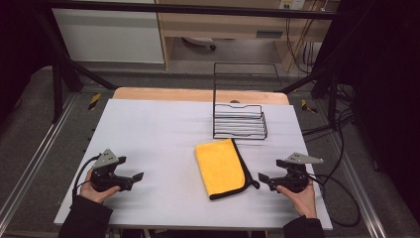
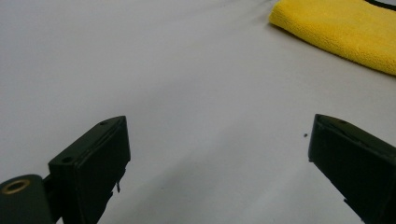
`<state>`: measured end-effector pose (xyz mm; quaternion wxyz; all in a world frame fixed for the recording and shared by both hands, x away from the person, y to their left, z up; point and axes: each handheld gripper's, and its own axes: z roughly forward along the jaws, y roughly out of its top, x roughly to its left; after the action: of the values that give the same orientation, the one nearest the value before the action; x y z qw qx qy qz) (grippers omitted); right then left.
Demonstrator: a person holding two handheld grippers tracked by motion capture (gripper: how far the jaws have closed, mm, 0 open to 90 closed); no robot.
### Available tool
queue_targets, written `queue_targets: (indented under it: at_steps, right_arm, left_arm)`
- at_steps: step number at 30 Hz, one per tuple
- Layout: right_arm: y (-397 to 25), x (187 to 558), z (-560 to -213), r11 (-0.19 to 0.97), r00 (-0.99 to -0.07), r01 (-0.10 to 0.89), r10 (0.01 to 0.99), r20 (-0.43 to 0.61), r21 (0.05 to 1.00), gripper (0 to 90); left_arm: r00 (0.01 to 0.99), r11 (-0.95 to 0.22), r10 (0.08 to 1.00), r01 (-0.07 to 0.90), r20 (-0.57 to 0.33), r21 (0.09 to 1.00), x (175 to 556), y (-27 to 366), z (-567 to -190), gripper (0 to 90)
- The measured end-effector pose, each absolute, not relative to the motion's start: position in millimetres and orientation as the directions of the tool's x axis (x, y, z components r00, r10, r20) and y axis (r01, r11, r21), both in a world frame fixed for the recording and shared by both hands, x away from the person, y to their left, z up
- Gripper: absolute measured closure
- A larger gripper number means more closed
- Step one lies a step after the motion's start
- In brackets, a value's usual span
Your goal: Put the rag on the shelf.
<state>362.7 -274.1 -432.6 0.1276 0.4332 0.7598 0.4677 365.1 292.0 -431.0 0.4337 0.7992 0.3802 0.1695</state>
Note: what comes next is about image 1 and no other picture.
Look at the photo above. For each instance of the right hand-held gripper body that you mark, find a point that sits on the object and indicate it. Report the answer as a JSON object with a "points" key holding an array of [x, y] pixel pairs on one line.
{"points": [[295, 178]]}

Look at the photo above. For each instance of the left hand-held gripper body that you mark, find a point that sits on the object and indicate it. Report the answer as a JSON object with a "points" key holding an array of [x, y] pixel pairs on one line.
{"points": [[105, 172]]}

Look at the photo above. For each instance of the yellow towel with black edge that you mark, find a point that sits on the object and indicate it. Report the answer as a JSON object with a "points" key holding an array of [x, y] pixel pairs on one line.
{"points": [[219, 165]]}

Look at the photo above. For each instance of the person's right hand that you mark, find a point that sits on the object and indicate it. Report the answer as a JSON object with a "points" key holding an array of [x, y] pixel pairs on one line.
{"points": [[303, 201]]}

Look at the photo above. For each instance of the person's left hand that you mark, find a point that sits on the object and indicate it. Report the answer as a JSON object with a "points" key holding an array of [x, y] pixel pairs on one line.
{"points": [[94, 196]]}

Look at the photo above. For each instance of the wooden table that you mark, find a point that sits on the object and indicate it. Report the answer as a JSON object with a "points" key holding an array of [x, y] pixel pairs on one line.
{"points": [[198, 95]]}

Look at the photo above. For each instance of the white cabinet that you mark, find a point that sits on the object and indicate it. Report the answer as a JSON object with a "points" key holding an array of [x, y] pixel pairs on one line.
{"points": [[109, 33]]}

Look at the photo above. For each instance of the black curtain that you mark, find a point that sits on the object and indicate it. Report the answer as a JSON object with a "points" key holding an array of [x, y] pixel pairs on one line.
{"points": [[389, 82]]}

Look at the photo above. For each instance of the white chair base with caster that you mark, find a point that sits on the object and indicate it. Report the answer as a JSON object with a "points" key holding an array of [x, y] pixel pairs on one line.
{"points": [[199, 41]]}

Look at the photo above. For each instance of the wooden desk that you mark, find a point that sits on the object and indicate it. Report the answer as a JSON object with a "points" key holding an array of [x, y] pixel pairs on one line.
{"points": [[214, 24], [198, 9]]}

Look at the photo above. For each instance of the white power outlet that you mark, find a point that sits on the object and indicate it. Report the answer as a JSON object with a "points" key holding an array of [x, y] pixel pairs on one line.
{"points": [[292, 4]]}

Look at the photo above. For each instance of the aluminium floor rail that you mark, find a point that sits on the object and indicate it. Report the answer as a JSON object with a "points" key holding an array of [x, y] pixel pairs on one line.
{"points": [[36, 158], [360, 188]]}

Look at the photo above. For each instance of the black metal frame stand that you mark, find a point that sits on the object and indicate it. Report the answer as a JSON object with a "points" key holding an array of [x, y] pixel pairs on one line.
{"points": [[57, 86], [332, 89]]}

